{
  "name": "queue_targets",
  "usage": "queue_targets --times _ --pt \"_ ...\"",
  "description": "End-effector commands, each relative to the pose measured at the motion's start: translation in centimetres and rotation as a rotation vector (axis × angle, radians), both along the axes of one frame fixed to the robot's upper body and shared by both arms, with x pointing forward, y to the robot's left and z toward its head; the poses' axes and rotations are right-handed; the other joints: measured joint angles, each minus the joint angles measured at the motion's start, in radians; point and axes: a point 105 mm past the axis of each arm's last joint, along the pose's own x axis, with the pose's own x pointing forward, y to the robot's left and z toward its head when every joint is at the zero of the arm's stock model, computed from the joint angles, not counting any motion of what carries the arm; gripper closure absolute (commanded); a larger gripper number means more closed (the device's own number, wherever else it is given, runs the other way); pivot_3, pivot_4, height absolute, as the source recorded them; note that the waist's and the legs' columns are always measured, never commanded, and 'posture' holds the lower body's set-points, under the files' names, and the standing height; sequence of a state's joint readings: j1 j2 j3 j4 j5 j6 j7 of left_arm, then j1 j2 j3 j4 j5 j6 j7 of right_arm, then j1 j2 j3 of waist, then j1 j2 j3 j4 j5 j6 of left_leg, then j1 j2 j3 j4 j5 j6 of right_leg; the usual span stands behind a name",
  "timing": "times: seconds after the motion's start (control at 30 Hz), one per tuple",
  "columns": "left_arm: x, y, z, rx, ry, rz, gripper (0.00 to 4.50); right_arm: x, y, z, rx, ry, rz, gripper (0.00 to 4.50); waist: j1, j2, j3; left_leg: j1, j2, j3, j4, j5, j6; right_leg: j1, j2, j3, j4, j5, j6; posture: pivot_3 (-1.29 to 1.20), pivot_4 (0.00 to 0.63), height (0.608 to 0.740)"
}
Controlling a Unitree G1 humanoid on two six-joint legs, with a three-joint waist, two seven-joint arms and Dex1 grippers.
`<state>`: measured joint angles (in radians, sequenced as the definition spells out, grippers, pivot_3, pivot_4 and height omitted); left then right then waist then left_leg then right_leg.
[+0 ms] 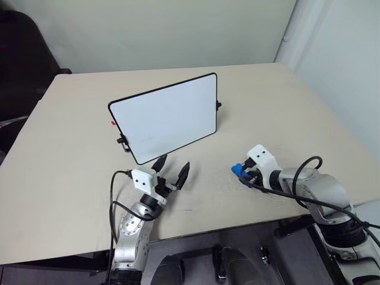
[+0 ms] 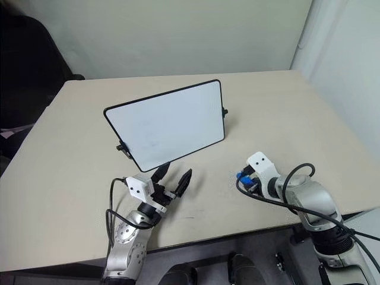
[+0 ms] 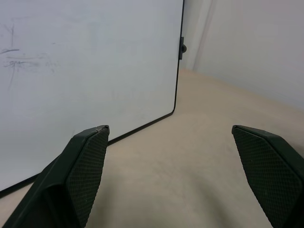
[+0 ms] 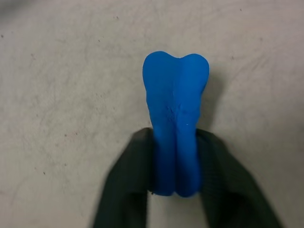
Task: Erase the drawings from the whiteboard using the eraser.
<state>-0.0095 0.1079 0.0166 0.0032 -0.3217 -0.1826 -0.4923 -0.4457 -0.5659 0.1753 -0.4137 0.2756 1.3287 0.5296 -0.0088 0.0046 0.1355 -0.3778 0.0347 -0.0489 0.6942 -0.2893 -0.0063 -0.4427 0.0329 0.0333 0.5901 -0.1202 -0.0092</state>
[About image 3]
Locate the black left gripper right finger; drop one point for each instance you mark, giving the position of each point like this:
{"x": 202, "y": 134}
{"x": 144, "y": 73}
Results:
{"x": 273, "y": 171}

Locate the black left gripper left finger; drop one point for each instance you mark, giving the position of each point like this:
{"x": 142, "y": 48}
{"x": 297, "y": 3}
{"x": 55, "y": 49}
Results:
{"x": 71, "y": 175}

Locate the black-framed whiteboard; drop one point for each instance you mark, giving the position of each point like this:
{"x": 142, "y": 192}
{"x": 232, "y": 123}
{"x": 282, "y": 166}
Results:
{"x": 90, "y": 78}

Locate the black whiteboard stand knob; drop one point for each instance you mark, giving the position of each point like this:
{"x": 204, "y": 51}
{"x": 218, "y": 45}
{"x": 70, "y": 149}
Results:
{"x": 182, "y": 48}

